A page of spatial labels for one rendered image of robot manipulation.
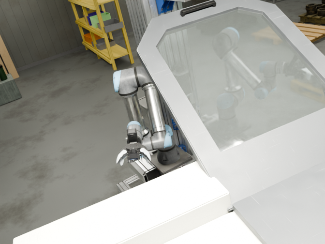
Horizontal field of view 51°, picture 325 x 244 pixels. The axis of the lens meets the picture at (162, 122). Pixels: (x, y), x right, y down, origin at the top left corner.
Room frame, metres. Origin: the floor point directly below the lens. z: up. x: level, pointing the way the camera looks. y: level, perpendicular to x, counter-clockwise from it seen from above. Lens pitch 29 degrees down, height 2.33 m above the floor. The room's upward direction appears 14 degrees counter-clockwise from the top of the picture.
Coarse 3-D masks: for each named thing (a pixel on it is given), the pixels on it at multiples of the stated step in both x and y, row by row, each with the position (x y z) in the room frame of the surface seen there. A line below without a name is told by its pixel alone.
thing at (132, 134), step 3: (129, 129) 1.40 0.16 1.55; (132, 129) 1.40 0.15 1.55; (135, 129) 1.40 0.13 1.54; (129, 132) 1.39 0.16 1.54; (132, 132) 1.39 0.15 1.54; (135, 132) 1.39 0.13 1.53; (129, 135) 1.39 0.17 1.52; (132, 135) 1.39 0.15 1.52; (135, 135) 1.40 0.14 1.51; (129, 138) 1.41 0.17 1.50; (132, 138) 1.41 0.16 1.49; (135, 138) 1.42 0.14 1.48; (129, 141) 1.43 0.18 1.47; (132, 141) 1.43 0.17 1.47; (135, 141) 1.43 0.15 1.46
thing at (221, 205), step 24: (192, 168) 1.00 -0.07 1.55; (144, 192) 0.94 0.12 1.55; (168, 192) 0.91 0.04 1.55; (192, 192) 0.88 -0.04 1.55; (216, 192) 0.85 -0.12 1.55; (72, 216) 0.90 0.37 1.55; (96, 216) 0.87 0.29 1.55; (120, 216) 0.85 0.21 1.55; (144, 216) 0.82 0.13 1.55; (168, 216) 0.80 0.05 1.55; (192, 216) 0.80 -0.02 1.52; (216, 216) 0.82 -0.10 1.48; (24, 240) 0.84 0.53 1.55; (48, 240) 0.82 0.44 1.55; (72, 240) 0.79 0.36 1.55; (96, 240) 0.77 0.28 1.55; (120, 240) 0.75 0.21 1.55; (144, 240) 0.76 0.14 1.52; (168, 240) 0.78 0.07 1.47
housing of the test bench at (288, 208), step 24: (312, 168) 0.91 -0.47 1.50; (264, 192) 0.85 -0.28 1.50; (288, 192) 0.83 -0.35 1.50; (312, 192) 0.80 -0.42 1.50; (240, 216) 0.79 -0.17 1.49; (264, 216) 0.75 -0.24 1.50; (288, 216) 0.73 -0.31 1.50; (312, 216) 0.71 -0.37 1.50; (192, 240) 0.75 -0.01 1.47; (216, 240) 0.73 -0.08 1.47; (240, 240) 0.71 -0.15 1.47; (264, 240) 0.67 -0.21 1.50; (288, 240) 0.65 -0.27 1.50; (312, 240) 0.63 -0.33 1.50
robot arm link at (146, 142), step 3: (144, 138) 1.58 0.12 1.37; (147, 138) 1.57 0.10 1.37; (141, 141) 1.55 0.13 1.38; (144, 141) 1.56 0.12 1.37; (147, 141) 1.56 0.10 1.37; (144, 144) 1.55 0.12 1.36; (147, 144) 1.54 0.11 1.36; (150, 144) 1.54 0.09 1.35; (147, 147) 1.54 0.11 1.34; (150, 147) 1.54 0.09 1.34; (150, 150) 1.54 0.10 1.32
